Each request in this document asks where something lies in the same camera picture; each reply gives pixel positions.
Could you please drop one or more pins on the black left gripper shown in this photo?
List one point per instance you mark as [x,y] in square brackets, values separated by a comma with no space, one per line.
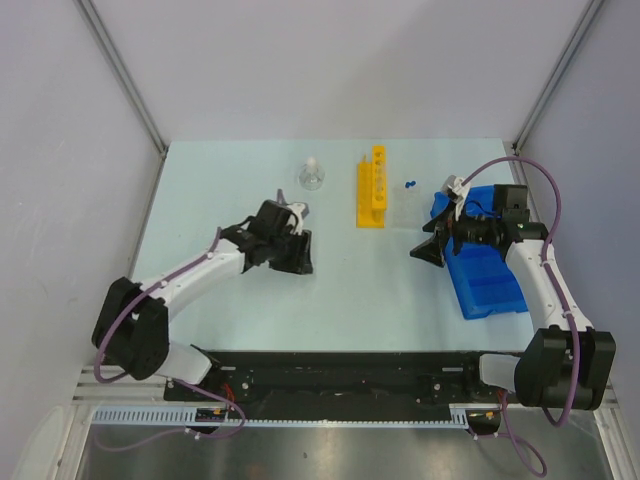
[299,262]

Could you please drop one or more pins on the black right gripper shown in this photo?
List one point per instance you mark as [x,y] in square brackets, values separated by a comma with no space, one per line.
[433,250]

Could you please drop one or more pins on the clear plastic well plate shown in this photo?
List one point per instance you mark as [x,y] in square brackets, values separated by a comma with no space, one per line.
[406,208]

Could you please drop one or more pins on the yellow test tube rack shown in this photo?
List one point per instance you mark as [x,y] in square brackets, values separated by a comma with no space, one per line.
[371,196]

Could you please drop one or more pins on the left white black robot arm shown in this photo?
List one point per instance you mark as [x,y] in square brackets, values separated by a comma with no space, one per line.
[132,332]

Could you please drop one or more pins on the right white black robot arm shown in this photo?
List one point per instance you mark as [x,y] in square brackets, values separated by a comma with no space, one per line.
[567,362]

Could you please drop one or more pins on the blue plastic tray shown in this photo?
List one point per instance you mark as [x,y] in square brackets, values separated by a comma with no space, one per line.
[483,283]

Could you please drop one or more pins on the glass flask with stopper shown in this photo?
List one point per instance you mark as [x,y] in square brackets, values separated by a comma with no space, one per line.
[312,175]

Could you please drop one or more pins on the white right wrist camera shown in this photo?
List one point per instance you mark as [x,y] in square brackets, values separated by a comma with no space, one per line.
[456,188]

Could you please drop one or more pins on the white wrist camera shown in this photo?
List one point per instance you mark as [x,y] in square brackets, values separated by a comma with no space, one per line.
[456,188]
[298,212]

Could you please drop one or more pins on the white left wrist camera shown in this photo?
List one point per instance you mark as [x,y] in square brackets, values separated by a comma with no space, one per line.
[298,212]

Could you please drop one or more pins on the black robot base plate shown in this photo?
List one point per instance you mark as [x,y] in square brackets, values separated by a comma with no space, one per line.
[341,385]

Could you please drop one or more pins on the white slotted cable duct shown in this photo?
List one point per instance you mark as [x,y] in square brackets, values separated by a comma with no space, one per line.
[453,417]

